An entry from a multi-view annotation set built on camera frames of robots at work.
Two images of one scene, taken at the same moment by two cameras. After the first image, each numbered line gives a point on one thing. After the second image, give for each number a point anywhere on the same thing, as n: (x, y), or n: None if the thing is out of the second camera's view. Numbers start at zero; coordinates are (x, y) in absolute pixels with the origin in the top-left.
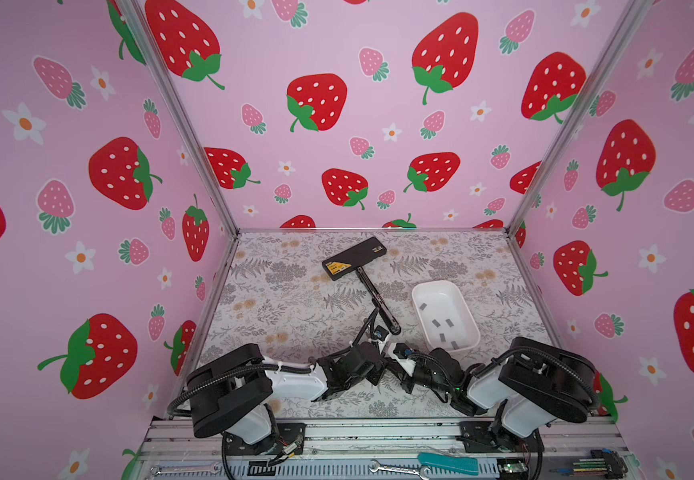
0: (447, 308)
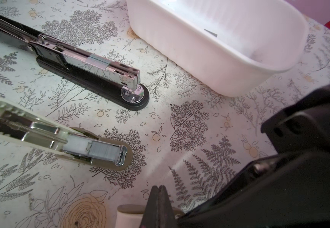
0: (215, 47)
